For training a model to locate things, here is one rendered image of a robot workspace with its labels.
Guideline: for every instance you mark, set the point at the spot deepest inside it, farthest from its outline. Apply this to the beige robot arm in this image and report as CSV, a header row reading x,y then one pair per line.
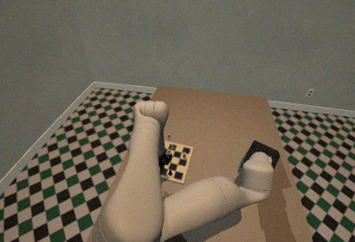
x,y
135,211

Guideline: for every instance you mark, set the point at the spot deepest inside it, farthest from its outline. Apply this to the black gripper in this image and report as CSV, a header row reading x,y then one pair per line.
x,y
166,156

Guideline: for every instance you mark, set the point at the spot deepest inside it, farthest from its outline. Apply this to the chessboard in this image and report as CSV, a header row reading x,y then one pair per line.
x,y
178,165

